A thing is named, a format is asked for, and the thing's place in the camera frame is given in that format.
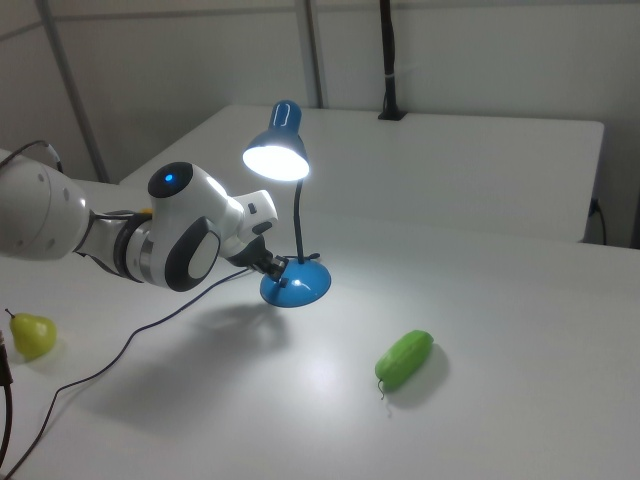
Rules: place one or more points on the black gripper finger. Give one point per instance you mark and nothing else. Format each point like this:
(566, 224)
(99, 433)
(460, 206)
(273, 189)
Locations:
(273, 275)
(273, 262)

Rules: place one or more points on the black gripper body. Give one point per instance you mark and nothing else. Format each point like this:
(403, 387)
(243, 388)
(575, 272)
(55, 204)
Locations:
(247, 255)

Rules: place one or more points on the blue desk lamp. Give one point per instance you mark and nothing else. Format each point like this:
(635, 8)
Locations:
(295, 287)

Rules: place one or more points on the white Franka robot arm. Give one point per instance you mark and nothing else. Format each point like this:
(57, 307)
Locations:
(185, 210)

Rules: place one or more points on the green toy cucumber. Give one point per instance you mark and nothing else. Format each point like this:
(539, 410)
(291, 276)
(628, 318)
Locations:
(402, 360)

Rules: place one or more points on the white neighbouring table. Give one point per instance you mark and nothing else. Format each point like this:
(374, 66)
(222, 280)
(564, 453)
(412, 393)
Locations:
(450, 160)

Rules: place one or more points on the green toy pear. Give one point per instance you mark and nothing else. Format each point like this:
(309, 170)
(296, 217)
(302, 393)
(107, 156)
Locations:
(32, 335)

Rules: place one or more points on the black pole with clamp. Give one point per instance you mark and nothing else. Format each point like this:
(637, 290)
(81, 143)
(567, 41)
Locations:
(387, 50)

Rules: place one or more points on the grey metal frame post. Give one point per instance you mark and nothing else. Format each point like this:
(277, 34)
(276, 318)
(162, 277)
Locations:
(315, 60)
(70, 90)

